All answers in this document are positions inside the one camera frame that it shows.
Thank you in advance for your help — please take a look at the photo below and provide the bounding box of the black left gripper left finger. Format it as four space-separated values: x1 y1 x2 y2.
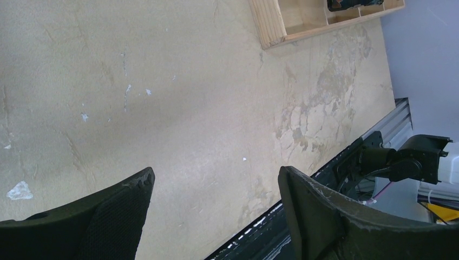
1 167 155 259

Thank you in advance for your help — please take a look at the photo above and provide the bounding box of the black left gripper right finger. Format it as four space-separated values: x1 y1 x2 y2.
278 166 458 259

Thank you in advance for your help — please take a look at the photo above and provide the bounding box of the navy floral patterned tie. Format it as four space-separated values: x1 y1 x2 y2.
326 0 384 12

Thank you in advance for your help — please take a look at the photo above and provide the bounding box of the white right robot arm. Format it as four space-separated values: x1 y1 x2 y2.
359 134 458 184

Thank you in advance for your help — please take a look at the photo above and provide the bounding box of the wooden compartment tray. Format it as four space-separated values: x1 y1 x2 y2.
249 0 405 50

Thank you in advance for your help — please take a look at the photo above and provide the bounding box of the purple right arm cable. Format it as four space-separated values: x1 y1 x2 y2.
371 181 394 202

